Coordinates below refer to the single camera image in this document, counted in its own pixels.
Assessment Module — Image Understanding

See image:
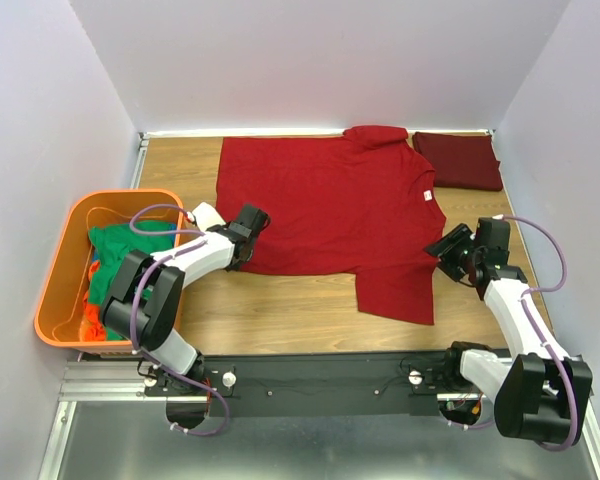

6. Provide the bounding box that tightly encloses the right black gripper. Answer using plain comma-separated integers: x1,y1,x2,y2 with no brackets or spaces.
422,223,481,283

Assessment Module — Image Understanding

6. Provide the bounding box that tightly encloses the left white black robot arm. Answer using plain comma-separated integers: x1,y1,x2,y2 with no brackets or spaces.
100,202,271,395

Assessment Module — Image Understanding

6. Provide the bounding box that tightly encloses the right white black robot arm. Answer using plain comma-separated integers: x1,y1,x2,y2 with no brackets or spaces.
425,214,593,451

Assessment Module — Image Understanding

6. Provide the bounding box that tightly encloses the folded dark red t shirt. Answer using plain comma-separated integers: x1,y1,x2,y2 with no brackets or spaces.
412,132,503,192

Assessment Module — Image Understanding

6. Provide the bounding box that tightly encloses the green t shirt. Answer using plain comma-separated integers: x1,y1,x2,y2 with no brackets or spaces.
87,224,175,342

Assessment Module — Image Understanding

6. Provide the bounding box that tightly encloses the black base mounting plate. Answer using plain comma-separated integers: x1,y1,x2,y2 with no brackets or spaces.
137,350,484,423

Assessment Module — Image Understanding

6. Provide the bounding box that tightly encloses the orange t shirt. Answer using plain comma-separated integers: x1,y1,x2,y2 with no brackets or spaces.
79,286,107,342

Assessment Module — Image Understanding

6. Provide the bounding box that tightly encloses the orange plastic basket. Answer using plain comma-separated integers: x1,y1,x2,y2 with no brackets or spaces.
34,189,182,355

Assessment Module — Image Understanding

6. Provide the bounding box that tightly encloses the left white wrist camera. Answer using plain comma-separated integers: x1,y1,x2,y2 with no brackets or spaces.
187,202,226,232

